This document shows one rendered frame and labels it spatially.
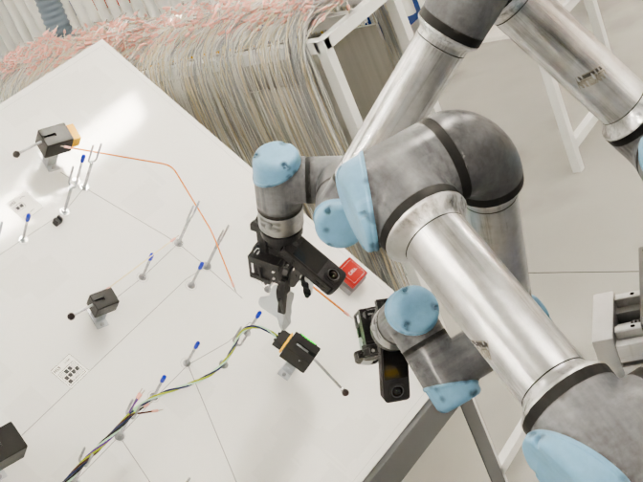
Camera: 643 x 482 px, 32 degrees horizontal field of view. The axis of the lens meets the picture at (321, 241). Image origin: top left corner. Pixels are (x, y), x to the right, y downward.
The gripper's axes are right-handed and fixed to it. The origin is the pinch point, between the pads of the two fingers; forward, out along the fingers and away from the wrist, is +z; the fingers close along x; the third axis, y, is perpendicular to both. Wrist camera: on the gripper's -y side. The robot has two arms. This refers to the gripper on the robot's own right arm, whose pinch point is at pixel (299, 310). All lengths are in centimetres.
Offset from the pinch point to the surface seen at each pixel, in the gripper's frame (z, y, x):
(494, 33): 118, 59, -264
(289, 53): 4, 43, -73
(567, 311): 144, -15, -152
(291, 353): 10.3, 1.2, 1.8
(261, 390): 17.7, 5.1, 7.0
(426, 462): 42.3, -22.3, -7.9
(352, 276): 15.3, 2.1, -24.6
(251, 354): 15.3, 10.2, 1.9
